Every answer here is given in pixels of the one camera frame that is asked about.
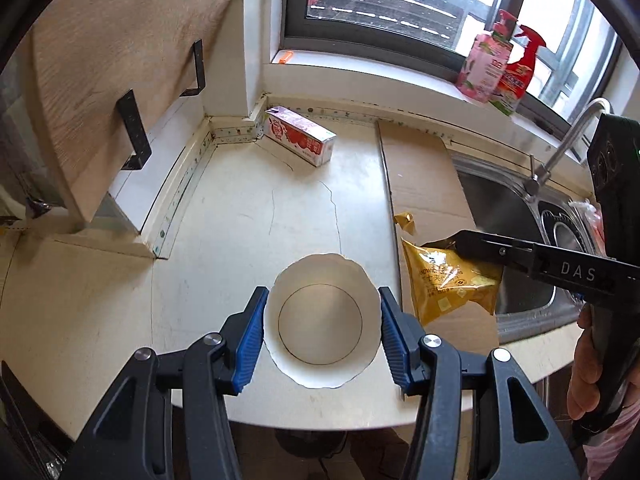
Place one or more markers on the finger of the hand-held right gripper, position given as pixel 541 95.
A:
pixel 495 250

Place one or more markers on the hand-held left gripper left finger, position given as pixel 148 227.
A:
pixel 248 340

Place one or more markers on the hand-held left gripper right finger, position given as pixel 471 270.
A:
pixel 395 340

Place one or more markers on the yellow snack packet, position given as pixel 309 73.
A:
pixel 450 285

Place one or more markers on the white paper bowl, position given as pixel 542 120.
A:
pixel 320 320

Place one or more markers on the person's right hand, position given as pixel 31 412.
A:
pixel 582 360

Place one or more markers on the stainless steel sink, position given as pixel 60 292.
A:
pixel 505 220

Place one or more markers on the steel drain basket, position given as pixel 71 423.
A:
pixel 565 230

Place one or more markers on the clear plastic bag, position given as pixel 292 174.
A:
pixel 590 215

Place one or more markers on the small yellow wrapper piece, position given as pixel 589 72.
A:
pixel 406 221

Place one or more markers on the brown cardboard sheet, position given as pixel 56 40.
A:
pixel 425 180

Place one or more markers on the steel faucet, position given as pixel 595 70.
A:
pixel 565 145

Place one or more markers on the red spray bottle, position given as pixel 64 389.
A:
pixel 515 80

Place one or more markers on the pink quilted trousers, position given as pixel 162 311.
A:
pixel 612 440

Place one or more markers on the pink detergent bottle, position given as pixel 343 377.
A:
pixel 482 67

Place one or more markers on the pink milk carton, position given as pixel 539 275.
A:
pixel 300 137

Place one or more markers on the black gas stove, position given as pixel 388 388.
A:
pixel 20 420

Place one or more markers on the dark framed window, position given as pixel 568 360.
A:
pixel 400 0

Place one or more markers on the small orange object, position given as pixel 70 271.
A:
pixel 285 57

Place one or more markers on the wooden cutting board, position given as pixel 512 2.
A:
pixel 115 70

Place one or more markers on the black metal bracket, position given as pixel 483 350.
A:
pixel 197 67
pixel 135 135

